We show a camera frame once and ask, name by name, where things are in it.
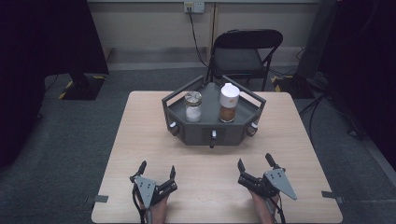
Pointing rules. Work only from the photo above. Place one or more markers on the spice jar with white lid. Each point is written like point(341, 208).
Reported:
point(229, 102)

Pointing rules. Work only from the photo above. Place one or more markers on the glass jar with metal lid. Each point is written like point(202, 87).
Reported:
point(193, 107)

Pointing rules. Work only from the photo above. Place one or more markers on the grey table clamp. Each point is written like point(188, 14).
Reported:
point(333, 196)
point(98, 198)

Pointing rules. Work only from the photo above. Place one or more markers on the black stand base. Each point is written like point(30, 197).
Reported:
point(82, 88)
point(292, 88)

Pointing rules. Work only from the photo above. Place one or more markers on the dark grey corner rack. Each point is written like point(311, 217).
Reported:
point(211, 130)

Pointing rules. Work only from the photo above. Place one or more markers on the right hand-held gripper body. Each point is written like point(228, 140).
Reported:
point(275, 182)

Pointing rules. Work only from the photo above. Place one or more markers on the black folding chair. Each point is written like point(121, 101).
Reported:
point(239, 57)

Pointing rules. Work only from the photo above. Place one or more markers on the grey stand column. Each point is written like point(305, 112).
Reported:
point(316, 40)

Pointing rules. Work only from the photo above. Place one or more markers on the person's right hand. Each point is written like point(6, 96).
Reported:
point(263, 208)

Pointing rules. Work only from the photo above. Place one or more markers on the black curtain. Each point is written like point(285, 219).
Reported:
point(364, 62)
point(37, 62)

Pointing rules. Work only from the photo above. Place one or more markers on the wall power outlet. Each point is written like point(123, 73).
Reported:
point(194, 6)

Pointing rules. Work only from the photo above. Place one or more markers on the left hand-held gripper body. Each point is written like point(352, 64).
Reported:
point(146, 189)

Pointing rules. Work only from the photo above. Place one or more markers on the person's left hand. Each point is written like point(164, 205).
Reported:
point(157, 211)

